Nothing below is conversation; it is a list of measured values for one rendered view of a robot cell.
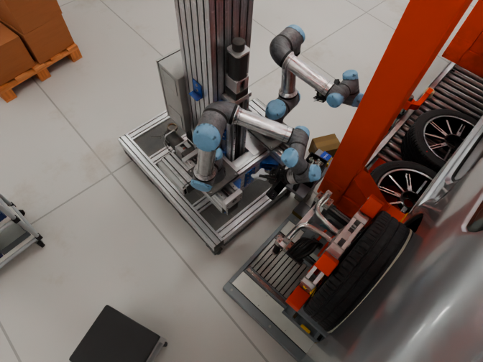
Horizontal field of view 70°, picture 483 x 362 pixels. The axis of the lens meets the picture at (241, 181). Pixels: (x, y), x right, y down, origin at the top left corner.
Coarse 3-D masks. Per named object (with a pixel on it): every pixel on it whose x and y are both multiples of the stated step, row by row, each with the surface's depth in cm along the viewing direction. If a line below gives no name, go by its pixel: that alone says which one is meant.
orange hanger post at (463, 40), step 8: (480, 0) 266; (480, 8) 269; (472, 16) 276; (480, 16) 272; (464, 24) 284; (472, 24) 280; (480, 24) 276; (464, 32) 287; (472, 32) 283; (480, 32) 280; (456, 40) 294; (464, 40) 291; (472, 40) 287; (448, 48) 303; (456, 48) 299; (464, 48) 295; (448, 56) 308; (456, 56) 303
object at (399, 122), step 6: (450, 66) 326; (444, 72) 321; (438, 78) 317; (432, 84) 313; (420, 96) 304; (408, 114) 293; (402, 120) 290; (396, 126) 286; (390, 132) 282; (384, 138) 279; (390, 138) 280; (384, 144) 276; (378, 150) 273; (372, 156) 270
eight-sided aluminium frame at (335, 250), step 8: (360, 216) 162; (352, 224) 160; (360, 224) 160; (344, 232) 158; (352, 232) 198; (336, 240) 156; (328, 248) 154; (336, 248) 154; (344, 248) 154; (336, 256) 153; (312, 272) 159; (320, 272) 198; (304, 280) 161; (312, 280) 160; (312, 288) 160
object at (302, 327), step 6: (288, 306) 234; (282, 312) 235; (288, 312) 232; (294, 312) 230; (288, 318) 234; (294, 318) 228; (300, 318) 230; (300, 324) 229; (306, 324) 229; (306, 330) 224; (312, 330) 227; (312, 336) 223; (318, 336) 222
